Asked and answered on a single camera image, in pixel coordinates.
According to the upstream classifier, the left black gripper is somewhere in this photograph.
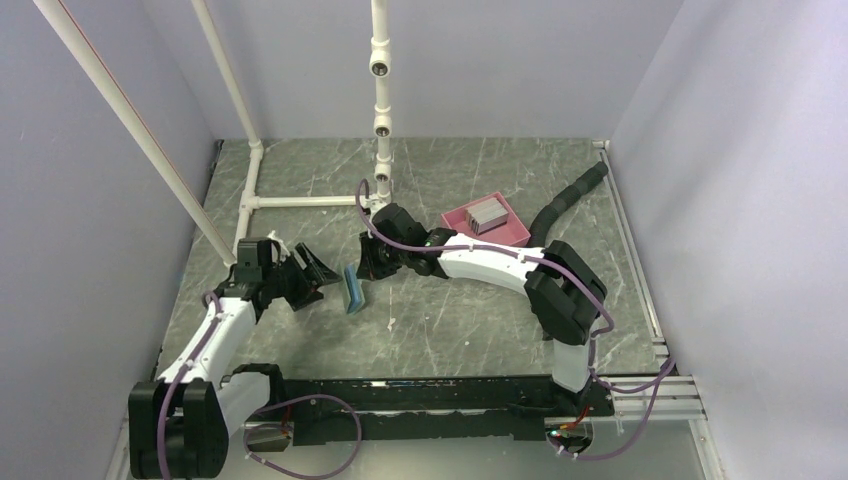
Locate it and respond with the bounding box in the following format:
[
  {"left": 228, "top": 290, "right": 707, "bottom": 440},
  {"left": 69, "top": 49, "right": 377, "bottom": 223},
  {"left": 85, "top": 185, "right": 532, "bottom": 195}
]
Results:
[{"left": 263, "top": 243, "right": 341, "bottom": 311}]

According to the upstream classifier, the green card holder wallet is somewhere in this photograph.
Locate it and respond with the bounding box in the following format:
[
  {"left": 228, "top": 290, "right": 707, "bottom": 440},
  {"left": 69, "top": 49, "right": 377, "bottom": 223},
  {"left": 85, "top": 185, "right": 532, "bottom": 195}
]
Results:
[{"left": 343, "top": 264, "right": 366, "bottom": 315}]

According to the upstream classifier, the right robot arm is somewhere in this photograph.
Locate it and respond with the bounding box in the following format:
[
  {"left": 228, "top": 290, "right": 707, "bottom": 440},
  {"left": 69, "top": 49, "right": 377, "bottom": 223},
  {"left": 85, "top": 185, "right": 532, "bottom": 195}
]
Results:
[{"left": 358, "top": 203, "right": 609, "bottom": 415}]

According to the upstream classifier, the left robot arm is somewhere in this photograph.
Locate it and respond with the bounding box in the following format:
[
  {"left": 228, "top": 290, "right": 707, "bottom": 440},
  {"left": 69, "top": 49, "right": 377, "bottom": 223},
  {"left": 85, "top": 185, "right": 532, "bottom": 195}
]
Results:
[{"left": 128, "top": 238, "right": 343, "bottom": 479}]

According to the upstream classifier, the grey card stack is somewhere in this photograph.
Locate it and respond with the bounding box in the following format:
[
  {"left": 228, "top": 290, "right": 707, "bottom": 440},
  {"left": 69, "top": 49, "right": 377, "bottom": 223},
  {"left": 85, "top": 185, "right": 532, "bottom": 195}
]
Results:
[{"left": 465, "top": 197, "right": 509, "bottom": 235}]

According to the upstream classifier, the pink plastic tray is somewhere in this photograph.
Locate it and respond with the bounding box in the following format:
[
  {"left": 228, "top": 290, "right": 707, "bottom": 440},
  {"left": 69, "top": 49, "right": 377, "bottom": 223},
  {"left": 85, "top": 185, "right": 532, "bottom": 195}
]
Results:
[{"left": 441, "top": 192, "right": 530, "bottom": 247}]

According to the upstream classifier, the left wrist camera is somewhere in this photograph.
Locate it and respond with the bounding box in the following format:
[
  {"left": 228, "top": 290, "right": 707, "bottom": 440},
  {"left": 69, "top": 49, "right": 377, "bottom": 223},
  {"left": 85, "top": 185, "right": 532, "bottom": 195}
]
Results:
[{"left": 232, "top": 237, "right": 284, "bottom": 284}]

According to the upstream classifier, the black corrugated hose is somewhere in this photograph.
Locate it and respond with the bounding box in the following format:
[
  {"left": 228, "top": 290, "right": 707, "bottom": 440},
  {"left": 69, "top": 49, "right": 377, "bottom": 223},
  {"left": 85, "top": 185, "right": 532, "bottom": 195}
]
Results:
[{"left": 527, "top": 161, "right": 609, "bottom": 245}]

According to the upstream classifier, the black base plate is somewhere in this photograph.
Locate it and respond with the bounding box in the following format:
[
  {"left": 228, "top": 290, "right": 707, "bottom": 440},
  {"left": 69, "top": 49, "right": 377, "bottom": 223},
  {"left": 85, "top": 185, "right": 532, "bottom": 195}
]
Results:
[{"left": 247, "top": 375, "right": 614, "bottom": 446}]

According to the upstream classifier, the white pvc pipe frame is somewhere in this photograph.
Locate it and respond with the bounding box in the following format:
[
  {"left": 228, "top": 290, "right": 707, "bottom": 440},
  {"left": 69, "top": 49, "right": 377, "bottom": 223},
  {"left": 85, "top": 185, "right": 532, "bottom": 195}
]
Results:
[{"left": 35, "top": 1, "right": 394, "bottom": 266}]

